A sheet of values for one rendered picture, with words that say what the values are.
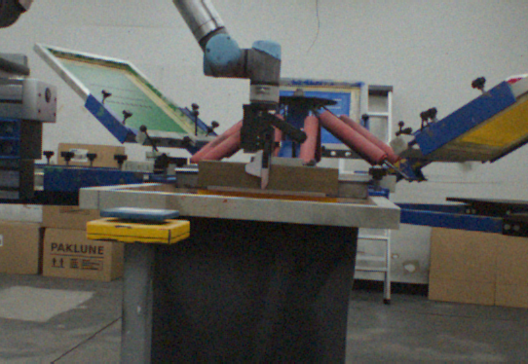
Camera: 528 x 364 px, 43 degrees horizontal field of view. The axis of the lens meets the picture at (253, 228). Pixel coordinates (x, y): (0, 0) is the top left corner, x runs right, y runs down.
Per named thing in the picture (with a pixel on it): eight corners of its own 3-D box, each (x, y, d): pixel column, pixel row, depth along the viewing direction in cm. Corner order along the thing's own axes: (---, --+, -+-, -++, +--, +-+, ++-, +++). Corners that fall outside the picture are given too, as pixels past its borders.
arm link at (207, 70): (202, 40, 162) (247, 42, 162) (206, 48, 173) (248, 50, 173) (200, 73, 163) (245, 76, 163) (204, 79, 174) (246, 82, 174)
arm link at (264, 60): (248, 43, 173) (282, 46, 173) (246, 87, 174) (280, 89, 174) (248, 38, 165) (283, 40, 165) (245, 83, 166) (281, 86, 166)
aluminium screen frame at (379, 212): (398, 230, 118) (400, 207, 118) (78, 208, 125) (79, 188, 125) (377, 205, 196) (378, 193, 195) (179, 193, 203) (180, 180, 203)
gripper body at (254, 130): (243, 151, 176) (245, 104, 175) (276, 153, 175) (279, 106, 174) (238, 150, 169) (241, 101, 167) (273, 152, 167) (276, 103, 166)
